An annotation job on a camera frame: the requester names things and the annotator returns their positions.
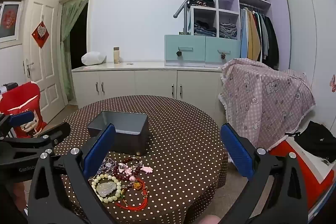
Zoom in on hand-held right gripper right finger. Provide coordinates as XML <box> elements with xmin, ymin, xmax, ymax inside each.
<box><xmin>220</xmin><ymin>123</ymin><xmax>308</xmax><ymax>224</ymax></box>

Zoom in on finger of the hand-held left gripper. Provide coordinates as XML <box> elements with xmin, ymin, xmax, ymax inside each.
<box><xmin>0</xmin><ymin>122</ymin><xmax>72</xmax><ymax>164</ymax></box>
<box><xmin>0</xmin><ymin>110</ymin><xmax>36</xmax><ymax>138</ymax></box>

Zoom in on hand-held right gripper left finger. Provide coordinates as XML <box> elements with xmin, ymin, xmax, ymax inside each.
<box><xmin>28</xmin><ymin>123</ymin><xmax>117</xmax><ymax>224</ymax></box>

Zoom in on patterned cord necklace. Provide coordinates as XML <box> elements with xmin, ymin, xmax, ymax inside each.
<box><xmin>98</xmin><ymin>157</ymin><xmax>117</xmax><ymax>174</ymax></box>

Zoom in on dark red bead bracelet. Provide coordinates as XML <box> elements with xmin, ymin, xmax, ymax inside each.
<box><xmin>113</xmin><ymin>156</ymin><xmax>141</xmax><ymax>182</ymax></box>

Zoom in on white jade pendant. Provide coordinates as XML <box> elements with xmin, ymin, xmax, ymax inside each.
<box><xmin>96</xmin><ymin>180</ymin><xmax>116</xmax><ymax>198</ymax></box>

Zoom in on pale green bead bracelet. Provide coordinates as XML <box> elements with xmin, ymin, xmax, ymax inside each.
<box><xmin>91</xmin><ymin>174</ymin><xmax>124</xmax><ymax>203</ymax></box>

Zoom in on grey metal box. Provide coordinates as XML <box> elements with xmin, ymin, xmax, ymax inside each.
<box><xmin>87</xmin><ymin>110</ymin><xmax>150</xmax><ymax>156</ymax></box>

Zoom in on red cord bracelet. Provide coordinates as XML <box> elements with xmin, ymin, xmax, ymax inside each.
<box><xmin>115</xmin><ymin>178</ymin><xmax>150</xmax><ymax>212</ymax></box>

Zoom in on red cat bag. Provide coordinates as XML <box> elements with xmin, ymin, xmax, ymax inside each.
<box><xmin>0</xmin><ymin>81</ymin><xmax>48</xmax><ymax>138</ymax></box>

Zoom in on black white device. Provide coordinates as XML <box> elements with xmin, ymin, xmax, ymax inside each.
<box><xmin>0</xmin><ymin>82</ymin><xmax>19</xmax><ymax>94</ymax></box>

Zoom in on round polka-dot table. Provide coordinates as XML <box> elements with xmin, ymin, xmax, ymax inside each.
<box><xmin>54</xmin><ymin>95</ymin><xmax>229</xmax><ymax>224</ymax></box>

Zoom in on pink printed blanket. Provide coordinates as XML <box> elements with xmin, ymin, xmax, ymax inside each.
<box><xmin>219</xmin><ymin>58</ymin><xmax>316</xmax><ymax>164</ymax></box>

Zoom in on white door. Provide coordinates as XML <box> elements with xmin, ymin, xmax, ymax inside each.
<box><xmin>22</xmin><ymin>0</ymin><xmax>66</xmax><ymax>114</ymax></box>

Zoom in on white plastic bag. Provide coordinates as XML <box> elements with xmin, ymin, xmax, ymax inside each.
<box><xmin>81</xmin><ymin>51</ymin><xmax>107</xmax><ymax>65</ymax></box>

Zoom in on black bag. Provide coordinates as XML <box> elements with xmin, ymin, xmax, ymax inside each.
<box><xmin>285</xmin><ymin>120</ymin><xmax>336</xmax><ymax>164</ymax></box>

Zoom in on red diamond door decoration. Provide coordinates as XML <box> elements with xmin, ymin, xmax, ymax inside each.
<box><xmin>31</xmin><ymin>21</ymin><xmax>50</xmax><ymax>49</ymax></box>

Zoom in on white low cabinet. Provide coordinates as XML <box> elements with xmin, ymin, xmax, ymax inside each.
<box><xmin>71</xmin><ymin>61</ymin><xmax>226</xmax><ymax>109</ymax></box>

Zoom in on white framed window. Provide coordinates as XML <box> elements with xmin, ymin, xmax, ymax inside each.
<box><xmin>0</xmin><ymin>0</ymin><xmax>27</xmax><ymax>50</ymax></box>

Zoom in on green curtain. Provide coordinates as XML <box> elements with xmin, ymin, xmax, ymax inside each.
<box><xmin>60</xmin><ymin>0</ymin><xmax>88</xmax><ymax>104</ymax></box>

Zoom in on red paper window cutout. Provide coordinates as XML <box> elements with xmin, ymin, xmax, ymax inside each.
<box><xmin>0</xmin><ymin>9</ymin><xmax>15</xmax><ymax>28</ymax></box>

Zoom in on teal drawer box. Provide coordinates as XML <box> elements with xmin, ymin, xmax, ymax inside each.
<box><xmin>164</xmin><ymin>34</ymin><xmax>206</xmax><ymax>67</ymax></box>
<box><xmin>205</xmin><ymin>36</ymin><xmax>240</xmax><ymax>68</ymax></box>

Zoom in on row of hanging clothes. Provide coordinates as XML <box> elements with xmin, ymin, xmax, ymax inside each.
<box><xmin>240</xmin><ymin>5</ymin><xmax>279</xmax><ymax>70</ymax></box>

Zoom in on folded grey clothes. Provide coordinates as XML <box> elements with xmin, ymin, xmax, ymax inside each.
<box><xmin>219</xmin><ymin>22</ymin><xmax>237</xmax><ymax>39</ymax></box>

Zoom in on folded jeans stack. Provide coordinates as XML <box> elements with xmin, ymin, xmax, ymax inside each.
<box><xmin>194</xmin><ymin>20</ymin><xmax>217</xmax><ymax>37</ymax></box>

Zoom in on white open wardrobe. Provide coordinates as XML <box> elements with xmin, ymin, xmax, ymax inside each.
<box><xmin>233</xmin><ymin>0</ymin><xmax>292</xmax><ymax>72</ymax></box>

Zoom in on dark folded blanket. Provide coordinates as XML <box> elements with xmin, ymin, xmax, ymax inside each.
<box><xmin>189</xmin><ymin>0</ymin><xmax>215</xmax><ymax>8</ymax></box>

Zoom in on silver door handle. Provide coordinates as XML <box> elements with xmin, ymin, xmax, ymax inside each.
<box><xmin>23</xmin><ymin>60</ymin><xmax>34</xmax><ymax>75</ymax></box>

